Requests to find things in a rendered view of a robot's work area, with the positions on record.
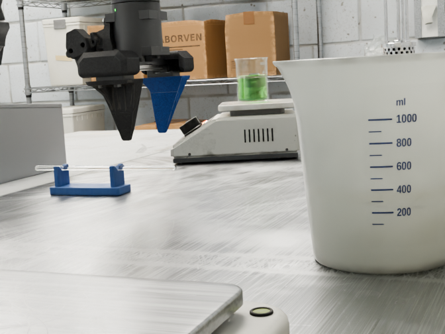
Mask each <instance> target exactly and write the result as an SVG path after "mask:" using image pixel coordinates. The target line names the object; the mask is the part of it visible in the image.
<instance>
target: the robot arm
mask: <svg viewBox="0 0 445 334"><path fill-rule="evenodd" d="M2 2H3V0H0V65H1V63H2V58H3V49H4V47H5V41H6V37H7V33H8V31H9V29H10V26H9V22H7V21H6V20H5V16H4V14H3V10H2V8H1V5H2ZM111 10H112V13H108V14H105V18H104V19H102V23H104V29H102V30H100V31H98V32H91V33H90V35H89V34H88V33H87V32H86V31H85V30H83V29H78V28H75V29H73V30H71V31H69V32H67V33H66V50H67V51H66V56H67V57H68V58H72V59H75V62H76V64H77V70H78V75H79V77H81V78H96V81H94V82H86V84H87V85H88V86H91V87H93V88H94V89H96V90H97V91H98V92H99V93H100V94H102V95H103V97H104V98H105V101H106V102H107V105H108V106H109V109H110V111H111V114H112V116H113V119H114V121H115V124H116V126H117V129H118V131H119V134H120V136H121V139H122V140H123V141H126V140H132V136H133V132H134V127H135V123H136V116H137V112H138V105H139V101H140V94H141V91H142V84H144V85H145V86H146V87H147V88H148V89H149V90H150V95H151V98H152V106H153V110H154V117H155V121H156V126H157V130H158V132H159V133H166V132H167V131H168V127H169V125H170V122H171V120H172V117H173V114H174V111H175V108H176V105H177V103H178V101H179V98H180V96H181V94H182V91H183V89H184V87H185V85H186V82H187V80H189V79H190V75H188V76H181V75H180V72H192V71H193V69H194V61H193V57H192V55H190V53H188V51H186V50H176V51H170V47H169V46H163V40H162V22H161V21H166V20H167V19H168V16H167V12H166V11H161V10H160V0H111ZM139 71H141V72H142V73H143V74H146V75H147V78H138V79H134V75H136V74H138V73H139Z"/></svg>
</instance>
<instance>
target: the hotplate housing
mask: <svg viewBox="0 0 445 334"><path fill-rule="evenodd" d="M298 150H300V145H299V135H298V129H297V120H296V114H295V111H294V110H293V109H285V108H281V109H257V110H244V111H230V112H228V113H221V114H218V115H216V116H215V117H214V118H213V119H212V120H211V121H209V122H208V123H207V124H205V125H203V126H202V127H201V128H199V129H197V130H196V131H194V132H193V133H191V134H190V135H188V136H187V137H185V138H184V139H182V140H180V141H179V142H177V143H176V144H174V145H173V148H172V149H171V150H170V152H171V156H173V163H182V164H190V163H192V162H211V161H225V160H251V159H266V158H281V159H289V158H293V157H298V152H297V151H298Z"/></svg>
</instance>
